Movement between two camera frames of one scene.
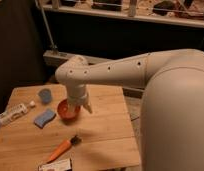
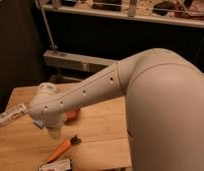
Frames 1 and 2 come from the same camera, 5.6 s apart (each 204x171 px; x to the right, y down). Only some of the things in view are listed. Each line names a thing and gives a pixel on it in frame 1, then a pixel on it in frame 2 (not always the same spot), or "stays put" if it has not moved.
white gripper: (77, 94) → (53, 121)
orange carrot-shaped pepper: (63, 147) stays put
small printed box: (63, 164) stays put
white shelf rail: (187, 21) stays put
